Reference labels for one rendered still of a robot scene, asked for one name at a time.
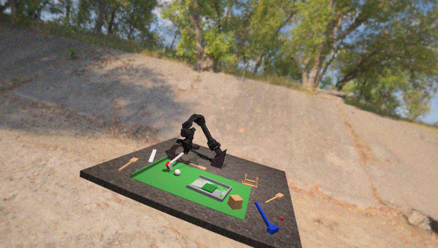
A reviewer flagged green putting mat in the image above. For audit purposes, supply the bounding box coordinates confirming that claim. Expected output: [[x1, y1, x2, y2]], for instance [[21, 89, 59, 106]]
[[132, 159, 251, 221]]

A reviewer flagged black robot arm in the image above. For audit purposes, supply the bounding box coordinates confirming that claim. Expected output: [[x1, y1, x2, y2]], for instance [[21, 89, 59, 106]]
[[180, 114, 224, 156]]

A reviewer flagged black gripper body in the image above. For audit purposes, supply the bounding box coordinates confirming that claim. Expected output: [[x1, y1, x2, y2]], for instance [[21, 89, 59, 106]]
[[176, 136, 199, 150]]

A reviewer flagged blue putter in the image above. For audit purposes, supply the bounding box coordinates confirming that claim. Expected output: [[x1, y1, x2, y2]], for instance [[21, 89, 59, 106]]
[[255, 202, 279, 235]]

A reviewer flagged orange-brown cube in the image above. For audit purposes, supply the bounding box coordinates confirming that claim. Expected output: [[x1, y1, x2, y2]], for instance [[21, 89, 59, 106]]
[[228, 195, 243, 210]]

